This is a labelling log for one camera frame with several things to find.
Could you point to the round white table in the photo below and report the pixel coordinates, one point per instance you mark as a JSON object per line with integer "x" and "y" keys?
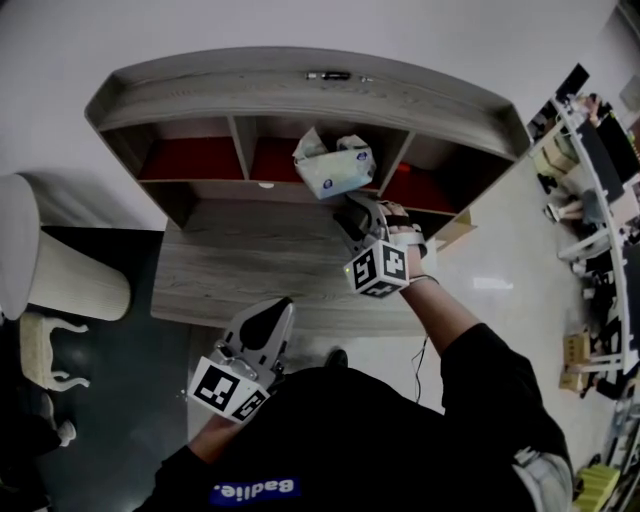
{"x": 55, "y": 270}

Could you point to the white pack of tissues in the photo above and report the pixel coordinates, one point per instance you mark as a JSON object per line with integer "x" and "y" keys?
{"x": 340, "y": 172}

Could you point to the black wrist band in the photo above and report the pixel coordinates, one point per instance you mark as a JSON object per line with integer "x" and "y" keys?
{"x": 425, "y": 279}

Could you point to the person's right hand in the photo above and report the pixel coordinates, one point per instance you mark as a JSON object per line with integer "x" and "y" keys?
{"x": 400, "y": 225}

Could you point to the grey wooden shelf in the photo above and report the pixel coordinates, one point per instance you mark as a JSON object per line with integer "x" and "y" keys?
{"x": 300, "y": 102}

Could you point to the white carved furniture leg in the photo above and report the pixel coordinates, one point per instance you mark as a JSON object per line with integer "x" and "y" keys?
{"x": 62, "y": 425}

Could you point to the person's right forearm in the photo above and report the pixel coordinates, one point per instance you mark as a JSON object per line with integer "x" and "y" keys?
{"x": 435, "y": 310}

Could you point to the yellow-green crate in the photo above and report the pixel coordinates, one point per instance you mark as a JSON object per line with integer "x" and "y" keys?
{"x": 597, "y": 487}

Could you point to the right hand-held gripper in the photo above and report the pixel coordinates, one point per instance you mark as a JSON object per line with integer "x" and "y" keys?
{"x": 380, "y": 270}

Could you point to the small black device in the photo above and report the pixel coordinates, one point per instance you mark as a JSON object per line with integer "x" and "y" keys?
{"x": 336, "y": 75}

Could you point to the light wooden panel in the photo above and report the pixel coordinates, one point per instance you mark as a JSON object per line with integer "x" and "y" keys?
{"x": 455, "y": 232}

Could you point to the black monitor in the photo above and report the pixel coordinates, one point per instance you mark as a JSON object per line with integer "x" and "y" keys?
{"x": 602, "y": 155}

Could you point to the person's black shirt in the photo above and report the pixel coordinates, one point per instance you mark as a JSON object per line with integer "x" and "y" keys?
{"x": 360, "y": 440}

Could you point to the person's left forearm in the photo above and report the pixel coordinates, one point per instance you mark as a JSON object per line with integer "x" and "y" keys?
{"x": 217, "y": 440}

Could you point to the long white office desk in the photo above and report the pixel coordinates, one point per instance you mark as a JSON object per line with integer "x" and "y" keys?
{"x": 617, "y": 260}

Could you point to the cardboard box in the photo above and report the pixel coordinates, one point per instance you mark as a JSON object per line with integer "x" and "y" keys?
{"x": 576, "y": 357}

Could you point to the person's black shoe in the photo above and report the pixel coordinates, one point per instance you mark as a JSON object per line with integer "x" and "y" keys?
{"x": 336, "y": 359}

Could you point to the grey shoulder bag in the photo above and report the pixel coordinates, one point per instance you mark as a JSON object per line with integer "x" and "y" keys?
{"x": 545, "y": 480}

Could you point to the white stool with carved legs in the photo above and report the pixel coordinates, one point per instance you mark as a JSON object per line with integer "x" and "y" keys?
{"x": 37, "y": 345}

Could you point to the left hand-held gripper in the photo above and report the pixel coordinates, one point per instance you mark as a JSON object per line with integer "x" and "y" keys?
{"x": 222, "y": 385}

